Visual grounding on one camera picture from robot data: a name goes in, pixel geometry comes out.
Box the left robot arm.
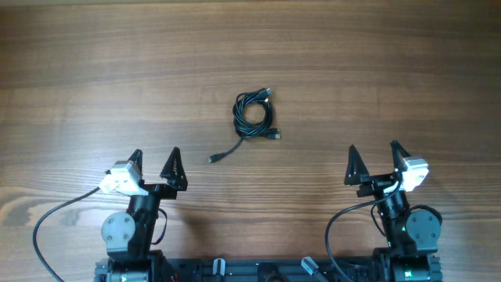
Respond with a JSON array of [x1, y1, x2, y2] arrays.
[[93, 147, 188, 282]]

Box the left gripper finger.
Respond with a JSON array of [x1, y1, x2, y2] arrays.
[[128, 149, 143, 182], [160, 146, 188, 191]]

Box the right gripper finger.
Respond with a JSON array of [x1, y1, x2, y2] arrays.
[[344, 145, 370, 186], [390, 139, 411, 172]]

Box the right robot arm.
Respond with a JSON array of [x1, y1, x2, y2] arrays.
[[344, 140, 443, 281]]

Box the right camera black cable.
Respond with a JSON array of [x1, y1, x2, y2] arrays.
[[324, 172, 404, 282]]

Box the thin black cable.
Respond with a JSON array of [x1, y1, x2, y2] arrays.
[[208, 93, 275, 164]]

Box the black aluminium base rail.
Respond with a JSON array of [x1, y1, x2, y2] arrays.
[[94, 255, 443, 282]]

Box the camera black cable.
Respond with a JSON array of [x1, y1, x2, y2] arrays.
[[32, 186, 102, 282], [324, 172, 404, 282]]

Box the thick black USB cable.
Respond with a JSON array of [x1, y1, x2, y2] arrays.
[[232, 87, 282, 141]]

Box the left camera black cable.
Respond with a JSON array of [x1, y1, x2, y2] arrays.
[[32, 186, 102, 282]]

